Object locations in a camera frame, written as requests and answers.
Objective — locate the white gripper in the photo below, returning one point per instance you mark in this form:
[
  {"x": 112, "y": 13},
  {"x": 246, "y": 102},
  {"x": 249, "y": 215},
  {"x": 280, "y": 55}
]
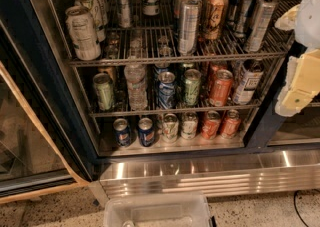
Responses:
[{"x": 309, "y": 21}]

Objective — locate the orange can middle shelf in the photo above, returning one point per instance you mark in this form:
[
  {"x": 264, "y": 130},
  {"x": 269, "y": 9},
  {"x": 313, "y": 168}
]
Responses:
[{"x": 221, "y": 88}]

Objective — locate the orange lacroix can front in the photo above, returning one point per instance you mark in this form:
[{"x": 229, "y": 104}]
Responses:
[{"x": 214, "y": 18}]

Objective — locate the orange can bottom right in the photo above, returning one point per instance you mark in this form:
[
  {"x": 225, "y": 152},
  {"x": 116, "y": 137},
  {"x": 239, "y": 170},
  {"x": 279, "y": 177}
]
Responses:
[{"x": 230, "y": 124}]

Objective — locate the green lacroix can middle shelf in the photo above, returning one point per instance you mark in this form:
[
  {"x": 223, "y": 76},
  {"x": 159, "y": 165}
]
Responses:
[{"x": 192, "y": 82}]

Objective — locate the tall silver redbull can centre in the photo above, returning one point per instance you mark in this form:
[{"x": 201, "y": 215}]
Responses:
[{"x": 190, "y": 11}]

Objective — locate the orange can bottom left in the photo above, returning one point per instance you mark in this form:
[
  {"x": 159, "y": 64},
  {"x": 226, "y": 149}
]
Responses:
[{"x": 210, "y": 125}]

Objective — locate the white can bottom centre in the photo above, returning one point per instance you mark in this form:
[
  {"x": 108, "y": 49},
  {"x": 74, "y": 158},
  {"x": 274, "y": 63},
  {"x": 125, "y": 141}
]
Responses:
[{"x": 189, "y": 125}]

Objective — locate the blue can middle shelf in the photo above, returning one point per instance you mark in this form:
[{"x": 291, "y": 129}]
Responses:
[{"x": 166, "y": 90}]

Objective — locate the white green can bottom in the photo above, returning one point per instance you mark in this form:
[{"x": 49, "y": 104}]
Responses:
[{"x": 170, "y": 127}]

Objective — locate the white green can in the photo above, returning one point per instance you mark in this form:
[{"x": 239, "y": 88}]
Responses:
[
  {"x": 170, "y": 127},
  {"x": 95, "y": 9}
]

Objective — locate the blue pepsi can right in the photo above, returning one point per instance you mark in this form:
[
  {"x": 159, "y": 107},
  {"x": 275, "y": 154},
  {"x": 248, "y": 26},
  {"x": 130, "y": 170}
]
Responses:
[{"x": 146, "y": 132}]

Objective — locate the blue pepsi can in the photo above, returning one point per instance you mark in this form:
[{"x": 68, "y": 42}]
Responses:
[
  {"x": 122, "y": 132},
  {"x": 146, "y": 132}
]

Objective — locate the blue pepsi can left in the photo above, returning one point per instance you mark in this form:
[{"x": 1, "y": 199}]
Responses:
[{"x": 122, "y": 132}]

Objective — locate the green can middle shelf left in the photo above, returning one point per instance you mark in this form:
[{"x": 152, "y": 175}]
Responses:
[{"x": 103, "y": 85}]

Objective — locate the white can front left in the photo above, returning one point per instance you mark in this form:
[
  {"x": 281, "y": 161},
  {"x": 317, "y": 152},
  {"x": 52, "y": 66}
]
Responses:
[{"x": 81, "y": 28}]

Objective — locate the open glass fridge door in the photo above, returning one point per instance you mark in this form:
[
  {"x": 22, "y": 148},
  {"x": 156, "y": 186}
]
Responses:
[{"x": 46, "y": 145}]

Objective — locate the dark bottle white label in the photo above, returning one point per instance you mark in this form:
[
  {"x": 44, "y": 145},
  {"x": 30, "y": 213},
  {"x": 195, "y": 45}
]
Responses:
[{"x": 249, "y": 76}]

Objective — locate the clear water bottle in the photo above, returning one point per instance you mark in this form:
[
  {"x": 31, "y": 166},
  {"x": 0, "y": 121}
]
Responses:
[{"x": 135, "y": 75}]

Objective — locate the clear plastic bin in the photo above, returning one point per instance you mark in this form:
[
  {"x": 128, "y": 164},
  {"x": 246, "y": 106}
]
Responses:
[{"x": 158, "y": 210}]

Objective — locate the middle wire shelf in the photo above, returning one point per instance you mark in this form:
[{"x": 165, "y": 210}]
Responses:
[{"x": 122, "y": 108}]

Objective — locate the wire shelf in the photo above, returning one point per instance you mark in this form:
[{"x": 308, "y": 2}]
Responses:
[
  {"x": 151, "y": 40},
  {"x": 122, "y": 108}
]

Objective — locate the top wire shelf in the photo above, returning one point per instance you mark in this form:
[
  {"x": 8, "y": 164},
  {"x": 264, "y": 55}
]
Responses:
[{"x": 151, "y": 40}]

